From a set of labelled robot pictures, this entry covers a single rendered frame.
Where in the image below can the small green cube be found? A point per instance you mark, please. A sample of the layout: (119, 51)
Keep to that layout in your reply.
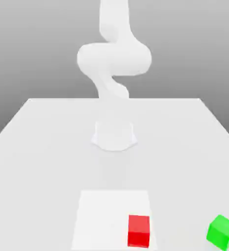
(222, 232)

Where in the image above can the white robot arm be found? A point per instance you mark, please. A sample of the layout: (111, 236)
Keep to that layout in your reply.
(114, 58)

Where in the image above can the small red cube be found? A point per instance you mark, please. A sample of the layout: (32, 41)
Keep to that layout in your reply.
(138, 231)

